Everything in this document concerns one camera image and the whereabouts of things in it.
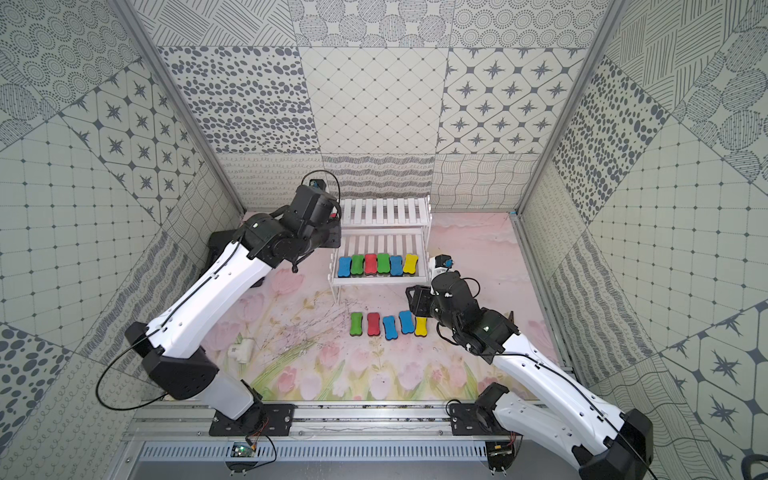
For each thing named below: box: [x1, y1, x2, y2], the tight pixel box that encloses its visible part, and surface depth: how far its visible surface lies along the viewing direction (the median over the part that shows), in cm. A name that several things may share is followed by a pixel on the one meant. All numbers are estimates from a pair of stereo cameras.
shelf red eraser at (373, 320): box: [367, 312, 380, 336], surface depth 94 cm
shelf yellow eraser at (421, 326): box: [414, 316, 428, 337], surface depth 90 cm
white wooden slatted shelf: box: [328, 195, 433, 304], surface depth 88 cm
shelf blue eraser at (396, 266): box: [390, 255, 404, 277], surface depth 88 cm
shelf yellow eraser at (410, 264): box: [403, 253, 419, 275], surface depth 90 cm
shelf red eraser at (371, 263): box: [365, 254, 377, 274], surface depth 90 cm
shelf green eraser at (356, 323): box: [350, 312, 363, 336], surface depth 92 cm
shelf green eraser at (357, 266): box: [351, 254, 365, 277], surface depth 89 cm
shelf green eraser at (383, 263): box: [377, 253, 390, 273], surface depth 90 cm
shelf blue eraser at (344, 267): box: [338, 256, 352, 278], surface depth 89 cm
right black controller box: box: [486, 441, 515, 471], surface depth 73 cm
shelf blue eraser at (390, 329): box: [382, 315, 398, 341], surface depth 92 cm
